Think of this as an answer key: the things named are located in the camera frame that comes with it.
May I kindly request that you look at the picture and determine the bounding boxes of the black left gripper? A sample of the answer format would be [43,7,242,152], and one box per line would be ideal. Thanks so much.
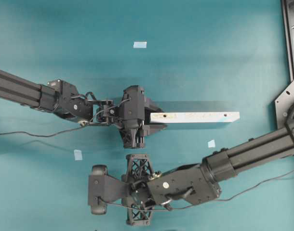
[118,96,167,148]

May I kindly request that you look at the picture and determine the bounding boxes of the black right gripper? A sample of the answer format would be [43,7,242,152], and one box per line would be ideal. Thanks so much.
[121,154,155,226]

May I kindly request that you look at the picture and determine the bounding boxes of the white wooden board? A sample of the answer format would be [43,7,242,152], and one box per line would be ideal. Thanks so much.
[150,112,240,123]

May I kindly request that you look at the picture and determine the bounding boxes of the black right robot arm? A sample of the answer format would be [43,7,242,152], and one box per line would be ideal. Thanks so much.
[121,103,294,226]

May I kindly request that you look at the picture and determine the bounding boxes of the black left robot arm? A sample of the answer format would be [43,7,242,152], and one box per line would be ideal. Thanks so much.
[0,70,167,149]

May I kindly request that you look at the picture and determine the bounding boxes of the blue tape mark right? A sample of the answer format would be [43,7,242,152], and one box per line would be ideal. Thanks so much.
[208,140,216,148]

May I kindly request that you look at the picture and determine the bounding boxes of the blue tape mark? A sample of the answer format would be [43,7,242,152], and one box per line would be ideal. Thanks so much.
[74,150,83,161]
[208,140,216,148]
[133,41,147,49]

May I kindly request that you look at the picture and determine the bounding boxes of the blue tape mark top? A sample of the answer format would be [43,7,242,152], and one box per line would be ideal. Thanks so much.
[133,41,147,49]

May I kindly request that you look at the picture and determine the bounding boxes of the blue tape mark left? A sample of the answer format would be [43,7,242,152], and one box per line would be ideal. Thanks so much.
[74,150,83,161]

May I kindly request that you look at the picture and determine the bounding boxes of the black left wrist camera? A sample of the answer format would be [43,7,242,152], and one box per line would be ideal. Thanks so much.
[121,85,145,128]

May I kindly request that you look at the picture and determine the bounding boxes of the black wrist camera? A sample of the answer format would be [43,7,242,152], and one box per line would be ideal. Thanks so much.
[121,85,145,128]
[88,165,130,215]

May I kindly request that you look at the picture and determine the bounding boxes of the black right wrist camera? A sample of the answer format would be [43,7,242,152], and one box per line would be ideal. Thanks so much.
[88,165,130,215]

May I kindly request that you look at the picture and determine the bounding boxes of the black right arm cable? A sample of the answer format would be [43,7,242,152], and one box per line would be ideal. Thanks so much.
[96,168,294,212]

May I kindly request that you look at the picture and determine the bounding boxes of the grey metal base plate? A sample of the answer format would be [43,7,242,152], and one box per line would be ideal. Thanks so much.
[275,80,294,129]

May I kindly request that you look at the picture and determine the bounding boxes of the black metal frame rail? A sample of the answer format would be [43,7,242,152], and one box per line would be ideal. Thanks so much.
[281,0,294,81]

